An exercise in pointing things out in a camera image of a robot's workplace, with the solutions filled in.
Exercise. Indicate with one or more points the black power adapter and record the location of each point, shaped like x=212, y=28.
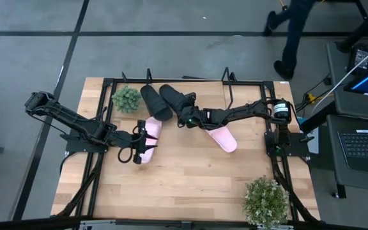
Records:
x=359, y=57

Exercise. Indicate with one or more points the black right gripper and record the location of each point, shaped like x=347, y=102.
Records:
x=196, y=118

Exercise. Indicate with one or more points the black foam slide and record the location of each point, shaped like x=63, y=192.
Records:
x=156, y=103
x=171, y=96

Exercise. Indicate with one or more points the person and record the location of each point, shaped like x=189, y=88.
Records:
x=294, y=32

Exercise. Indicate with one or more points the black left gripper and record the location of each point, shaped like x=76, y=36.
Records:
x=126, y=140

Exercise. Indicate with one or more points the black stand base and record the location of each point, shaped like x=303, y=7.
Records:
x=363, y=28

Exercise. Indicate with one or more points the grey desk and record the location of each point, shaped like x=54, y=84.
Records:
x=337, y=80
x=337, y=185

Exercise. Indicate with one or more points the small blue box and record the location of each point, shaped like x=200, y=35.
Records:
x=302, y=120

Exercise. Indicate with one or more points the black aluminium table frame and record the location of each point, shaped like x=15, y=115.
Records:
x=171, y=80

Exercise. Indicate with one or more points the black laptop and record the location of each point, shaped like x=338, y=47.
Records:
x=363, y=150

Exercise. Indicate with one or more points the yellow plug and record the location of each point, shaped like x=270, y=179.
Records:
x=310, y=97

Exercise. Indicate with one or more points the black metal wooden shoe shelf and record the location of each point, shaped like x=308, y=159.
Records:
x=209, y=96

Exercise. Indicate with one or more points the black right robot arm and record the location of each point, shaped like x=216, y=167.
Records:
x=244, y=110

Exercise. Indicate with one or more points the pink foam slide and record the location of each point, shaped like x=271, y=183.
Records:
x=224, y=139
x=153, y=126

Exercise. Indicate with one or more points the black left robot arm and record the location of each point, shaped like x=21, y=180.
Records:
x=75, y=123

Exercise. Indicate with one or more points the green plant in patterned pot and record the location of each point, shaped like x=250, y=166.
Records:
x=126, y=99

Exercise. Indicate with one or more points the black rig crossbeam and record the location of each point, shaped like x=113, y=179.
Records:
x=27, y=224

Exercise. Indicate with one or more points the white-flowered plant in dark pot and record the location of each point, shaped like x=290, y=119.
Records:
x=265, y=201

